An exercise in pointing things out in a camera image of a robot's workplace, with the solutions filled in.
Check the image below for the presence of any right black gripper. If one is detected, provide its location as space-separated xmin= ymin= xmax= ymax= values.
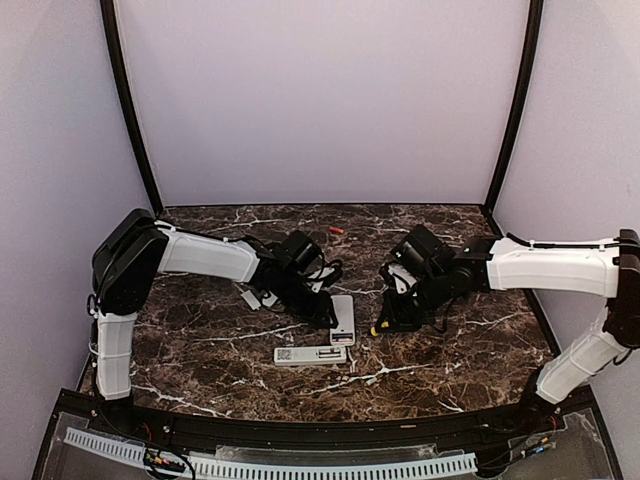
xmin=375 ymin=268 xmax=452 ymax=333

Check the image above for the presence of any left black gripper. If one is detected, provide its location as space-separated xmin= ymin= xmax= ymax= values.
xmin=274 ymin=270 xmax=338 ymax=329

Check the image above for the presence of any grey remote control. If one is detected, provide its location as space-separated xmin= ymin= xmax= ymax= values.
xmin=329 ymin=295 xmax=356 ymax=342

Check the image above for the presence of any yellow handled screwdriver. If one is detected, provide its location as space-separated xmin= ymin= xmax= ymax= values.
xmin=370 ymin=320 xmax=393 ymax=337

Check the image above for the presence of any white slim remote control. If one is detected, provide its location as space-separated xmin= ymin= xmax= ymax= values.
xmin=273 ymin=346 xmax=347 ymax=366

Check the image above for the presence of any grey remote battery cover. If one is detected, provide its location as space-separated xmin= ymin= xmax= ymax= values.
xmin=262 ymin=294 xmax=278 ymax=307

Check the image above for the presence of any white battery cover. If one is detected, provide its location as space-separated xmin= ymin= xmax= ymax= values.
xmin=241 ymin=290 xmax=262 ymax=310

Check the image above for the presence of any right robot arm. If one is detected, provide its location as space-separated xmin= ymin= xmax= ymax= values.
xmin=371 ymin=225 xmax=639 ymax=434

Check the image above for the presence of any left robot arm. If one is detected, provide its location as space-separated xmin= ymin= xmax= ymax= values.
xmin=86 ymin=209 xmax=355 ymax=436

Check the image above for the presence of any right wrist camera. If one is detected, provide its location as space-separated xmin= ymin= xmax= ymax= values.
xmin=380 ymin=262 xmax=417 ymax=295

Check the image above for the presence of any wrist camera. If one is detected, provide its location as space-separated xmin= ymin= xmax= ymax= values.
xmin=380 ymin=262 xmax=417 ymax=295
xmin=307 ymin=259 xmax=343 ymax=292

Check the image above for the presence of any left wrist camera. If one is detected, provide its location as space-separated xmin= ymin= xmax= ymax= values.
xmin=307 ymin=259 xmax=343 ymax=292

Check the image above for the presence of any black front rail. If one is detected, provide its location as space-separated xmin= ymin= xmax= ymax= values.
xmin=84 ymin=384 xmax=596 ymax=454

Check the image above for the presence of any white slotted cable duct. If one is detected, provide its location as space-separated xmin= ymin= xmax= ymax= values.
xmin=63 ymin=427 xmax=478 ymax=479

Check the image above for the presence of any right black frame post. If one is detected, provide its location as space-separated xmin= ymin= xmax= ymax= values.
xmin=482 ymin=0 xmax=544 ymax=217

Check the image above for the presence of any black frame post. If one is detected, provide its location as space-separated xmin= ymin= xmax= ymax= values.
xmin=99 ymin=0 xmax=164 ymax=215
xmin=482 ymin=0 xmax=544 ymax=217

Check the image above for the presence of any left black frame post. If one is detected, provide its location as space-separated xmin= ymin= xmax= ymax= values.
xmin=99 ymin=0 xmax=164 ymax=215

